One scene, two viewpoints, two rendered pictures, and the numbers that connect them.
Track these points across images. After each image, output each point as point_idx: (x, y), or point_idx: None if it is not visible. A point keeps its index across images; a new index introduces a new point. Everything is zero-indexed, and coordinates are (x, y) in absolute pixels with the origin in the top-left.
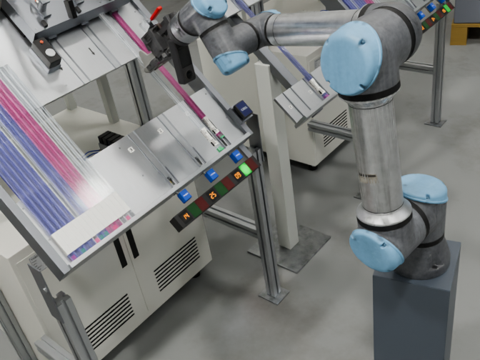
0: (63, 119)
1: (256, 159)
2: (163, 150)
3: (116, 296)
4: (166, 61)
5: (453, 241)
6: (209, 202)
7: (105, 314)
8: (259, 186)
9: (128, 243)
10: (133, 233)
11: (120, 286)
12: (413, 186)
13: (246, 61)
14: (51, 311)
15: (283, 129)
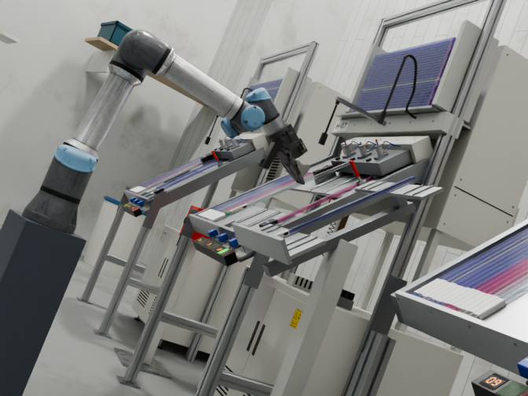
0: (430, 341)
1: (243, 276)
2: (250, 220)
3: (233, 364)
4: (293, 170)
5: (33, 222)
6: (204, 244)
7: (225, 368)
8: (231, 306)
9: (258, 336)
10: (263, 332)
11: (238, 361)
12: (81, 151)
13: (221, 121)
14: None
15: (304, 327)
